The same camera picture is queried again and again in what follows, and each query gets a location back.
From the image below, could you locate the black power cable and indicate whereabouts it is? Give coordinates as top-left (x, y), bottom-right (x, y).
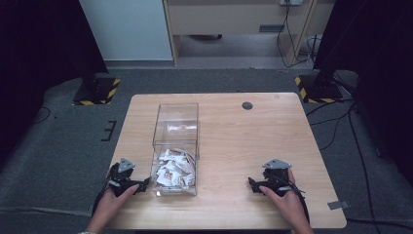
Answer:
top-left (276, 2), bottom-right (314, 69)

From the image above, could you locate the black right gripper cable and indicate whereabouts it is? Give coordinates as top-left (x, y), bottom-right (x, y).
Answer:
top-left (285, 179), bottom-right (311, 225)

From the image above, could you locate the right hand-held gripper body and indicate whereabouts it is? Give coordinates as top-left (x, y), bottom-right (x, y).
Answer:
top-left (257, 158), bottom-right (297, 198)

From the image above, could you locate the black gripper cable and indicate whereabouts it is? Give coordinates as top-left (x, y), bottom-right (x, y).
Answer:
top-left (285, 179), bottom-right (311, 225)
top-left (92, 181), bottom-right (113, 216)

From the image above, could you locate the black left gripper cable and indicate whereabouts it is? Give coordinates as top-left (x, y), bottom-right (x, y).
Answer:
top-left (92, 181), bottom-right (113, 216)

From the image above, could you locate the clear plastic box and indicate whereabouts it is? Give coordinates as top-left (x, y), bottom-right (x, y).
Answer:
top-left (150, 102), bottom-right (200, 197)

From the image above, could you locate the pile of white sachets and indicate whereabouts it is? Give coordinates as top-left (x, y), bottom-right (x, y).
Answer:
top-left (155, 147), bottom-right (197, 188)

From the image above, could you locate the white cabinet panel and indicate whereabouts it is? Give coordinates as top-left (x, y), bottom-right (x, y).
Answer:
top-left (78, 0), bottom-right (173, 61)

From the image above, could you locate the black curtain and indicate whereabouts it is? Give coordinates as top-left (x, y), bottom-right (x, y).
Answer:
top-left (0, 0), bottom-right (109, 165)
top-left (313, 0), bottom-right (413, 178)

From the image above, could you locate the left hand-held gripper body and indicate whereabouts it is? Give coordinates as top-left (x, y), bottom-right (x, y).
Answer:
top-left (107, 157), bottom-right (140, 198)

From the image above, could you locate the black floor cable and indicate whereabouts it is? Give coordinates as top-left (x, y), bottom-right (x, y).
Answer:
top-left (31, 105), bottom-right (53, 125)
top-left (305, 96), bottom-right (413, 234)

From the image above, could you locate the grey tape piece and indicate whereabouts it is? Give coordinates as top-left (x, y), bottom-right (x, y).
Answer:
top-left (326, 200), bottom-right (352, 211)

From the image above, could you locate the light wooden desk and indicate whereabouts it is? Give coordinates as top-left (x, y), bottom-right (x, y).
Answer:
top-left (162, 0), bottom-right (336, 67)

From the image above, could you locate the person's left hand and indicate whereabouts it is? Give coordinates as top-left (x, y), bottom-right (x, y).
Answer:
top-left (92, 183), bottom-right (140, 226)

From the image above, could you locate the person's right hand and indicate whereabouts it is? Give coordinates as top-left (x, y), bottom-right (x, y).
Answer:
top-left (258, 169), bottom-right (309, 227)

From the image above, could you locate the black striped stand base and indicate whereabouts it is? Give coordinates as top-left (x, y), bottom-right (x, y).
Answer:
top-left (294, 74), bottom-right (345, 104)
top-left (72, 76), bottom-right (122, 106)

